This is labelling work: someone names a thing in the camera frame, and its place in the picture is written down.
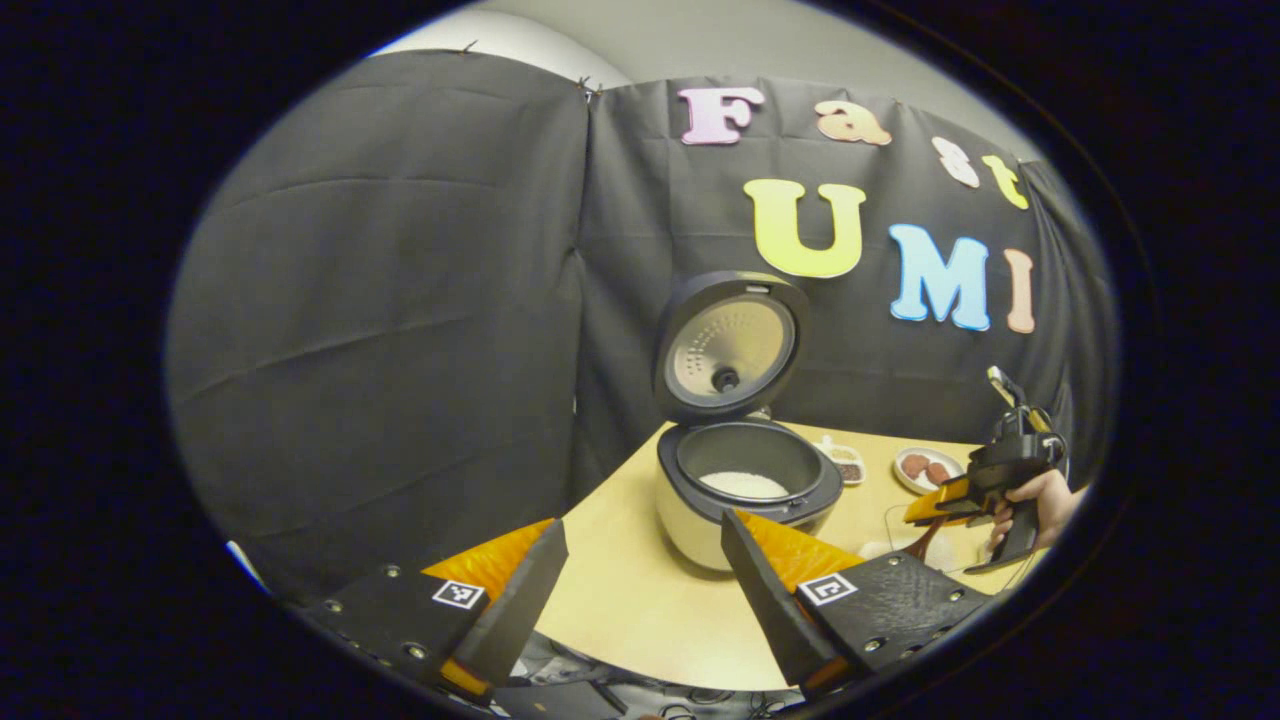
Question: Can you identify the clear glass tray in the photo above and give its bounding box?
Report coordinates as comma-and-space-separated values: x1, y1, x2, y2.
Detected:
860, 503, 1006, 579

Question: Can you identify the black backdrop cloth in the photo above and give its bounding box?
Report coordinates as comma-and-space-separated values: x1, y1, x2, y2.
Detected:
165, 50, 1119, 601

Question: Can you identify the brown wooden spoon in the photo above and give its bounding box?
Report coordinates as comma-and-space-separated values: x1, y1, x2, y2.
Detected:
903, 520, 951, 566

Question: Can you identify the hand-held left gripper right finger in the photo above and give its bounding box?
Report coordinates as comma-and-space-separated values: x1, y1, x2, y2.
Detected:
720, 508, 991, 701

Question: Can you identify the white divided condiment dish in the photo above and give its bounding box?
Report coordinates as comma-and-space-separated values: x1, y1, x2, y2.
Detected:
815, 435, 866, 486

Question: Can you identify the white rice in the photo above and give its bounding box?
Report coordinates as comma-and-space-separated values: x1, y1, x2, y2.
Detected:
700, 470, 791, 499

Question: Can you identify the dark lidded rice cooker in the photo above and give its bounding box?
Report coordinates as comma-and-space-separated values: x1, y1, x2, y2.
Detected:
652, 270, 846, 573

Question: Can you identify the round white plate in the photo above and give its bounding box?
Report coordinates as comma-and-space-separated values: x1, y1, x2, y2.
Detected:
893, 447, 966, 496

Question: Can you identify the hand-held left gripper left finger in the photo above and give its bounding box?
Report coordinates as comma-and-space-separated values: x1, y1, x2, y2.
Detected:
290, 518, 569, 701

